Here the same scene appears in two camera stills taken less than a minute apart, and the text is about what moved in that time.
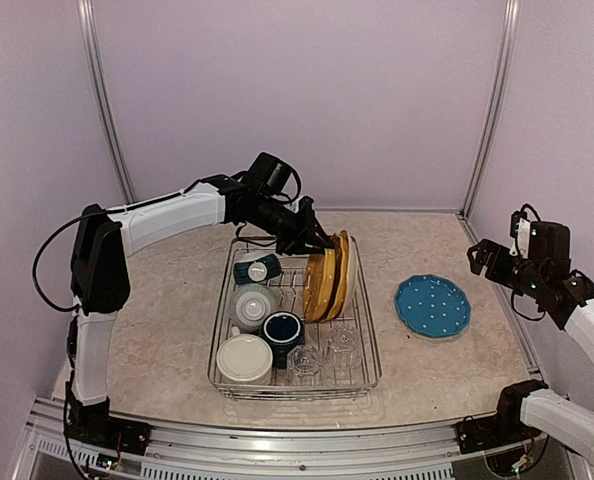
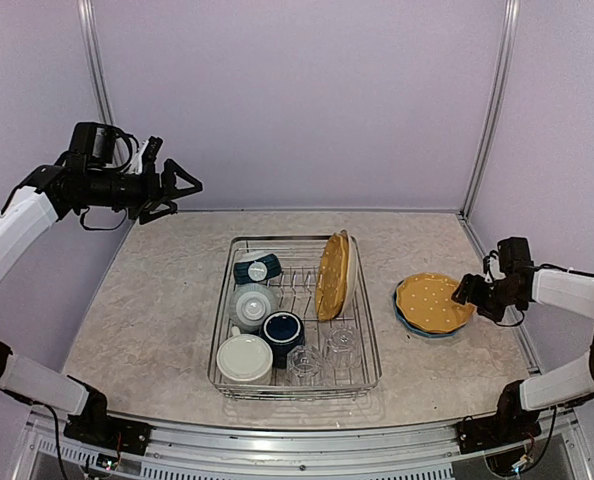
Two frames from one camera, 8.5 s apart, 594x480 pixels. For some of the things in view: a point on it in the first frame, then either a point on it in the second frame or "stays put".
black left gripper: [309, 226] → [167, 190]
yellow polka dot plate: [319, 283] → [425, 301]
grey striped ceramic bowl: [249, 304] stays put
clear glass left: [303, 365] stays put
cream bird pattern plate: [353, 273] stays put
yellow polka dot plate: [341, 239] stays put
